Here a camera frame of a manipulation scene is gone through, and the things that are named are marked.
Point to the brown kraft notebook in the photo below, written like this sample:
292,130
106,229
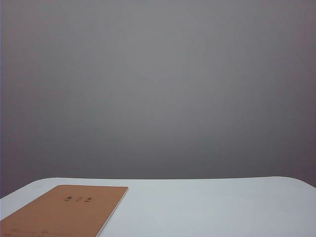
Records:
61,212

